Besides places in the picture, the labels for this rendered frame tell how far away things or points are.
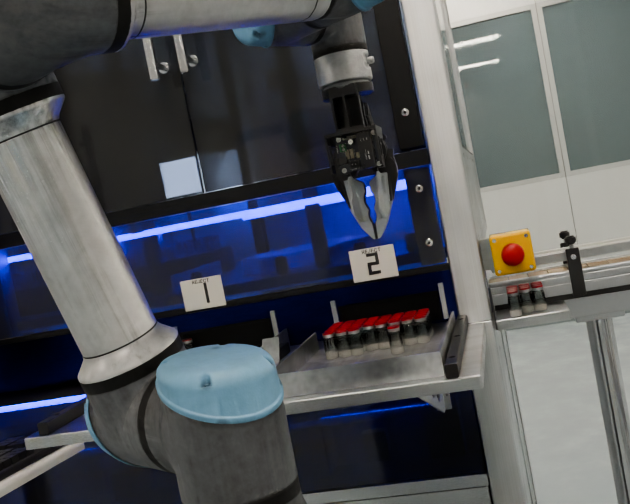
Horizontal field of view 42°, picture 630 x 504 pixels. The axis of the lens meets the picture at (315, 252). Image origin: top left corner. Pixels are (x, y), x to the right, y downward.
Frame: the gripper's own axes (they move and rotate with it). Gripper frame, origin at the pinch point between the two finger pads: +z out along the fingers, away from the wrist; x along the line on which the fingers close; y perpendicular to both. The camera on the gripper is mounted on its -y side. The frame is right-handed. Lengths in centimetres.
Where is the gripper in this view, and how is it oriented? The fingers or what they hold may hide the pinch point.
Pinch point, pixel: (376, 229)
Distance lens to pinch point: 117.1
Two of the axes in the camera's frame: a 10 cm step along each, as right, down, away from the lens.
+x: 9.6, -1.7, -2.2
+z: 1.9, 9.8, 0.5
